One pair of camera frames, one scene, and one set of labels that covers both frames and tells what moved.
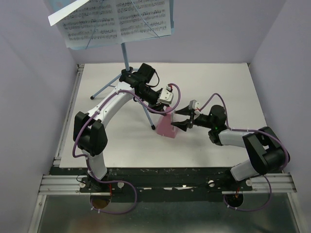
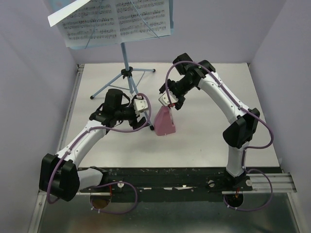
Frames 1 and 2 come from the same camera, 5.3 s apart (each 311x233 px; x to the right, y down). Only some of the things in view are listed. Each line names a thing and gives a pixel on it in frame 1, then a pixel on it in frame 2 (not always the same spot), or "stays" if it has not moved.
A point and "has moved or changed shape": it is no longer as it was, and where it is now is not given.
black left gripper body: [154, 107] → [128, 113]
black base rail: [162, 184] stays
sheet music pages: [104, 22] stays
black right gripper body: [198, 121] → [179, 90]
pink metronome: [164, 128] has moved or changed shape
